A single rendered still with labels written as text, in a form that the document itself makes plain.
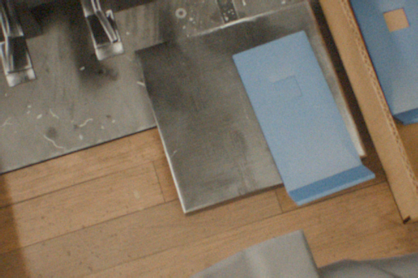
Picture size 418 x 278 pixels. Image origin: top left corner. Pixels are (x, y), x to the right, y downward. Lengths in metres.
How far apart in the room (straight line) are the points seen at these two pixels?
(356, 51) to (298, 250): 0.41
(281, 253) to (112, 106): 0.46
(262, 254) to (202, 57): 0.44
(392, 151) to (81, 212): 0.28
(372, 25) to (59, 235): 0.35
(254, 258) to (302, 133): 0.41
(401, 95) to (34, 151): 0.34
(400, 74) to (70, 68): 0.31
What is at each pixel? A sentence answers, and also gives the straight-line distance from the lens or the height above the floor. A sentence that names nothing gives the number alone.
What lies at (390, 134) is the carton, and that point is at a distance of 0.68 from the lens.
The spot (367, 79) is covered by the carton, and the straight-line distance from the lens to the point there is 0.70.
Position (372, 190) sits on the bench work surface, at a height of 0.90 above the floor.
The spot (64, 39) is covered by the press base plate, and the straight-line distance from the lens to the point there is 0.78.
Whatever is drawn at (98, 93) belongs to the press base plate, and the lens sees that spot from 0.75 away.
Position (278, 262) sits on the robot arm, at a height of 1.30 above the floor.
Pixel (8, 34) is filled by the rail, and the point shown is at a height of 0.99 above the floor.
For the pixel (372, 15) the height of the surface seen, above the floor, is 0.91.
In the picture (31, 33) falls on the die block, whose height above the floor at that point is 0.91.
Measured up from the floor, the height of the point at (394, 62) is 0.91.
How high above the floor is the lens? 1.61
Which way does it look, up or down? 75 degrees down
